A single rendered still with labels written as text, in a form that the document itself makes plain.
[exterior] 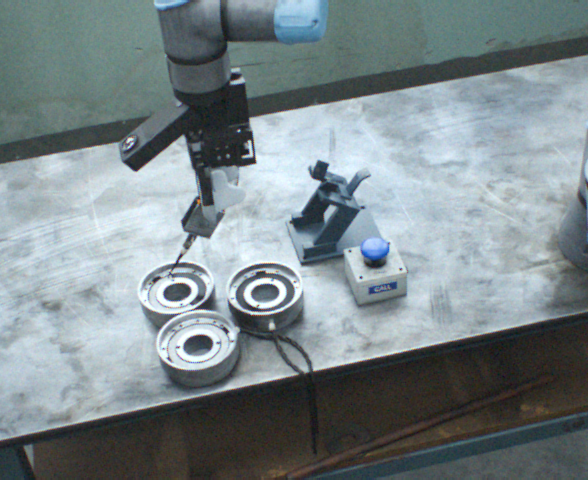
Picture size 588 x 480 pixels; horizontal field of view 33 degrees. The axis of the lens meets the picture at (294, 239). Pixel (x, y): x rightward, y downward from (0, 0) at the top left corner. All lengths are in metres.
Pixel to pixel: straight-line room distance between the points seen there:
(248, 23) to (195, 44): 0.07
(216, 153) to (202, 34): 0.18
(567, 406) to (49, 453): 0.80
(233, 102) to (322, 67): 1.87
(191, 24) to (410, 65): 2.07
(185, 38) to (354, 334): 0.45
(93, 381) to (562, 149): 0.83
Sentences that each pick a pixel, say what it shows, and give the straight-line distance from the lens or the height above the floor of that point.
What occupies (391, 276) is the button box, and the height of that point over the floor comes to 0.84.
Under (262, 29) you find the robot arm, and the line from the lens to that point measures 1.13.
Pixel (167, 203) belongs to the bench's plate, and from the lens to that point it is 1.58.
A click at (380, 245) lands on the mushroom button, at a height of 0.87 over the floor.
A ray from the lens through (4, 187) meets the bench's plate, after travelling 1.70.
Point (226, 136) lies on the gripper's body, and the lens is 1.23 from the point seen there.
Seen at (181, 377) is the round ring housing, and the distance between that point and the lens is 1.27.
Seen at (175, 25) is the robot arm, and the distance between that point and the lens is 1.15.
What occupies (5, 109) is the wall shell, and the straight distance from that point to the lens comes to 3.03.
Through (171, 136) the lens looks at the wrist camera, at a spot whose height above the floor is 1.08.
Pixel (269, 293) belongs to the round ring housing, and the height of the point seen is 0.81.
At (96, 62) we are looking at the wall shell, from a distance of 2.96.
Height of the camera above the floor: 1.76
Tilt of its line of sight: 41 degrees down
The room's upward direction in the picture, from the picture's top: 5 degrees counter-clockwise
